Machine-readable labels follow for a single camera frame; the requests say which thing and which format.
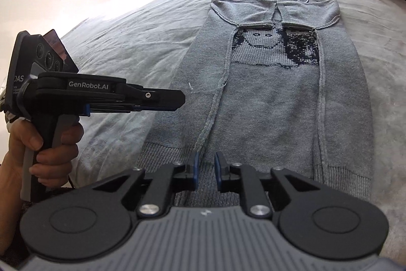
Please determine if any person's left forearm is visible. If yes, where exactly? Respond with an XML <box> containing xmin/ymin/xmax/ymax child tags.
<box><xmin>1</xmin><ymin>144</ymin><xmax>25</xmax><ymax>255</ymax></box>

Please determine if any grey knitted sweater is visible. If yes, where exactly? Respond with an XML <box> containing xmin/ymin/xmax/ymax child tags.
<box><xmin>138</xmin><ymin>0</ymin><xmax>374</xmax><ymax>207</ymax></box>

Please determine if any person's left hand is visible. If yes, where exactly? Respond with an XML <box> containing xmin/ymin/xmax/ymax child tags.
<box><xmin>8</xmin><ymin>119</ymin><xmax>84</xmax><ymax>188</ymax></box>

